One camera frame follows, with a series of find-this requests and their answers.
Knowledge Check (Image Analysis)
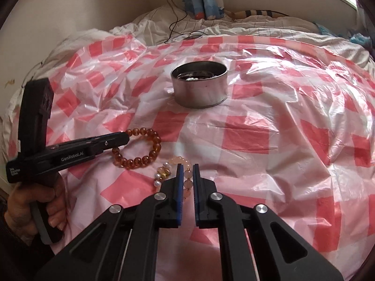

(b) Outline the blue plastic bag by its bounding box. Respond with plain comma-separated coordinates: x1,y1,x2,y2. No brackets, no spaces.
315,22,370,46

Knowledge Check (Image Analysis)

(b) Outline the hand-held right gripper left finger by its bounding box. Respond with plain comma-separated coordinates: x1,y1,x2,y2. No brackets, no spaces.
34,164,186,281

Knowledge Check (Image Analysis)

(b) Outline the red checked plastic sheet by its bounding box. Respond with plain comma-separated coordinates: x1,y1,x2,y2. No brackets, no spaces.
9,33,375,281

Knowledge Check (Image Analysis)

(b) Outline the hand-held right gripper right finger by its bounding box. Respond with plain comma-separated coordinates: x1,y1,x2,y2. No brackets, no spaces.
193,164,343,281

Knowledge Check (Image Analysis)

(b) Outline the dark braided leather bracelet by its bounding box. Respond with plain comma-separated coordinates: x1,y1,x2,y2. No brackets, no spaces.
177,71,218,82

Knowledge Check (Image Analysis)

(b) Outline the black cable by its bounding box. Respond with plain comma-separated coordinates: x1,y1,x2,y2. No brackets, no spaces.
162,0,206,43

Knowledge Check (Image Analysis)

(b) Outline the person's left hand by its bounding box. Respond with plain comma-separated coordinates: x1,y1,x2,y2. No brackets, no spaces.
4,176,68,236

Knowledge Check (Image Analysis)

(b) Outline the amber bead bracelet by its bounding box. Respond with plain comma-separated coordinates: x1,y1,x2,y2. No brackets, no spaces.
112,127,162,169

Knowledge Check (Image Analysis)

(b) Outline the round metal tin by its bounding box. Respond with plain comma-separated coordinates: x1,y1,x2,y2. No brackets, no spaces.
171,61,228,109

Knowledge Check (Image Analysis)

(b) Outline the striped pillow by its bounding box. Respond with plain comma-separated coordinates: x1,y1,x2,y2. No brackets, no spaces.
227,8,291,22

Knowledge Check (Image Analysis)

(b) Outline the peach bead bracelet with pearls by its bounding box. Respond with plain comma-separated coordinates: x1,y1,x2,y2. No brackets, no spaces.
152,157,195,200

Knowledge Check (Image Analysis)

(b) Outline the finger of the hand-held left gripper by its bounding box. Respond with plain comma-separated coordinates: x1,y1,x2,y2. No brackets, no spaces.
88,132,131,156

